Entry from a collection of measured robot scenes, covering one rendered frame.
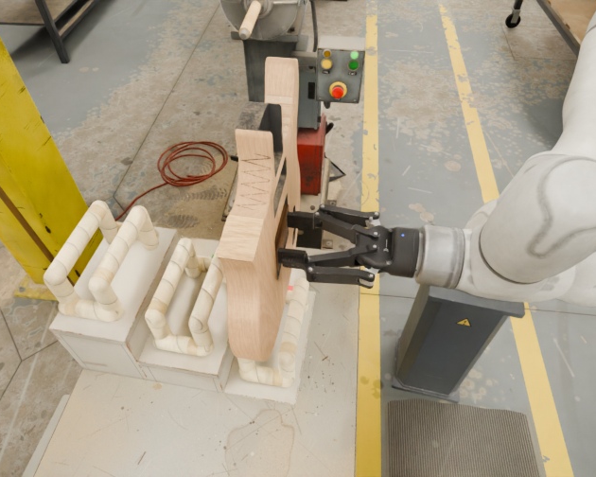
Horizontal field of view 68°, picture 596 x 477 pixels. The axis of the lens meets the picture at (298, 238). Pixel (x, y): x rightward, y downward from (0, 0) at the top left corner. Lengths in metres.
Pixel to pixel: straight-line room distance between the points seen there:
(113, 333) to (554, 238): 0.70
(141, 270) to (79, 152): 2.35
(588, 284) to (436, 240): 0.71
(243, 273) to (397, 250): 0.23
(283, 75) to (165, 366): 0.57
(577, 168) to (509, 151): 2.72
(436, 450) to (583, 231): 1.52
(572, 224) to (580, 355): 1.88
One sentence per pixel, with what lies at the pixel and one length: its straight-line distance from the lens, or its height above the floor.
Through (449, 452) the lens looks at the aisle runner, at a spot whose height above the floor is 0.00.
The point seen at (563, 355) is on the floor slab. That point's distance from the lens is 2.33.
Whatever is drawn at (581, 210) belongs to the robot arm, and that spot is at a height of 1.51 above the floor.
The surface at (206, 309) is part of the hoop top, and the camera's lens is 0.82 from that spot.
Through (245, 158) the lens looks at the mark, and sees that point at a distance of 0.55.
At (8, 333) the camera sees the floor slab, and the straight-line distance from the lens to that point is 2.45.
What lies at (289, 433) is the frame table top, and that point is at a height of 0.93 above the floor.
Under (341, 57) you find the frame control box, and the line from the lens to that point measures 1.58.
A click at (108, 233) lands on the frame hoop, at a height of 1.14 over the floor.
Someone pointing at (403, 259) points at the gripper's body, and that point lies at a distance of 0.65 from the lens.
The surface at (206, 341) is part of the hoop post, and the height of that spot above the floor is 1.07.
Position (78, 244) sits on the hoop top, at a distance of 0.88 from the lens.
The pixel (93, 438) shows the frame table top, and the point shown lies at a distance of 1.00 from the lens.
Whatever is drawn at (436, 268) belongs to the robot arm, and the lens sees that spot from 0.65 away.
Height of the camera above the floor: 1.81
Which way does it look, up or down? 49 degrees down
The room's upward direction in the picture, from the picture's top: straight up
